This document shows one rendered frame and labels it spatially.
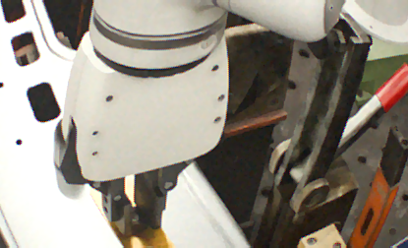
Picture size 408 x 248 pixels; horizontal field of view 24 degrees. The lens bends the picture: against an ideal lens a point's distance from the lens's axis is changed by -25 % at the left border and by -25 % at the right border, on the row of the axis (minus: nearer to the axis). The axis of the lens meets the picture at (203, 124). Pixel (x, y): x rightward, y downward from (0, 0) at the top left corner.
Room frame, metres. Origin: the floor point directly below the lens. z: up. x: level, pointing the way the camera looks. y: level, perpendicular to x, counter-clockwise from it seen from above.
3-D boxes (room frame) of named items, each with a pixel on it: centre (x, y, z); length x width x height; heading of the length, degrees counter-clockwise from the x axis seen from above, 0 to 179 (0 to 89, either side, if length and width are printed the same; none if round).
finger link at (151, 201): (0.53, 0.02, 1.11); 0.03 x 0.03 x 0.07; 33
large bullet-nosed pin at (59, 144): (0.62, 0.11, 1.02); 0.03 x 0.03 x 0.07
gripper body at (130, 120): (0.51, 0.04, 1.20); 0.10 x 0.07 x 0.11; 123
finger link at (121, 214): (0.50, 0.06, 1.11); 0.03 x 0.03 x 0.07; 33
